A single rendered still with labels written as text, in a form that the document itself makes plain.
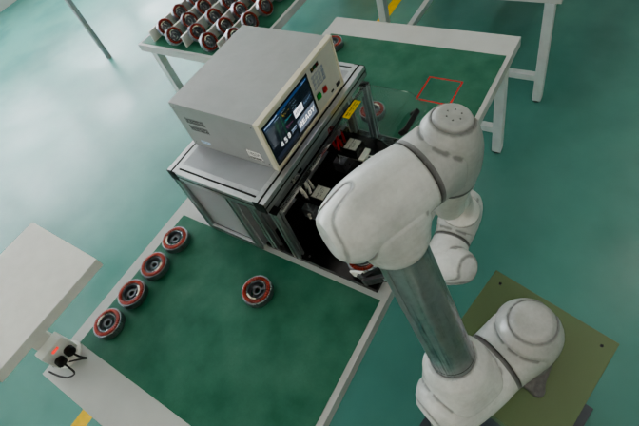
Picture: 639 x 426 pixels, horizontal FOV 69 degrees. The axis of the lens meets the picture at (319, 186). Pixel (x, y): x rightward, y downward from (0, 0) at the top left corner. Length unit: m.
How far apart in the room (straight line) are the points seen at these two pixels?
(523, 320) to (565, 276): 1.31
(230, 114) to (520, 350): 1.00
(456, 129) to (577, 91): 2.57
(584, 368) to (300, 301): 0.85
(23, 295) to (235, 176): 0.69
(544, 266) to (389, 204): 1.83
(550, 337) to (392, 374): 1.19
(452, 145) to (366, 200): 0.16
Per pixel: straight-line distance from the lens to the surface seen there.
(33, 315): 1.52
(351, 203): 0.72
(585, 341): 1.50
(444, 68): 2.28
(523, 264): 2.49
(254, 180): 1.50
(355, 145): 1.75
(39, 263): 1.62
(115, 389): 1.84
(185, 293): 1.84
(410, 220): 0.75
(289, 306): 1.64
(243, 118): 1.40
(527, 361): 1.22
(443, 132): 0.75
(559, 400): 1.44
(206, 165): 1.63
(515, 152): 2.90
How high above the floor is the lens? 2.17
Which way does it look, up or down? 49 degrees down
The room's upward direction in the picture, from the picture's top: 22 degrees counter-clockwise
